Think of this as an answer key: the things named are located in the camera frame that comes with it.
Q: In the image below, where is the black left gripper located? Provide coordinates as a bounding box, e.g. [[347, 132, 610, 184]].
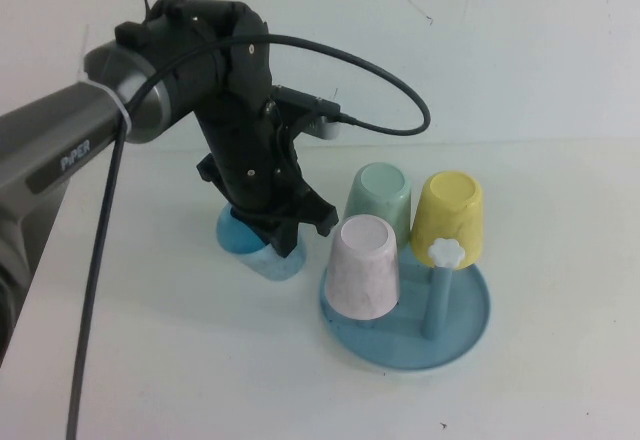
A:
[[194, 151, 342, 261]]

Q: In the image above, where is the light blue plastic cup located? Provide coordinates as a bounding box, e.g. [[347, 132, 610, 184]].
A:
[[215, 201, 309, 283]]

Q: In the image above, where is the white marbled plastic cup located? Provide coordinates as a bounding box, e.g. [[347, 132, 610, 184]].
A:
[[323, 213, 402, 323]]

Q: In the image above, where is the pale green plastic cup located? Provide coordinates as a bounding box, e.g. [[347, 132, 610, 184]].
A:
[[342, 160, 413, 244]]

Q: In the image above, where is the blue round cup stand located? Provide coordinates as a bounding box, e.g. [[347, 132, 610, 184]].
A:
[[317, 238, 494, 373]]

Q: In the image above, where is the yellow plastic cup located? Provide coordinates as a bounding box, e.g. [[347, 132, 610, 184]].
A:
[[409, 170, 486, 271]]

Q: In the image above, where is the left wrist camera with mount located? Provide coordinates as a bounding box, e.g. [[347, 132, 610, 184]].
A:
[[272, 84, 344, 142]]

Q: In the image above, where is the thick black camera cable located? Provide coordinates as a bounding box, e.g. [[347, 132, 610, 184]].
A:
[[64, 32, 433, 440]]

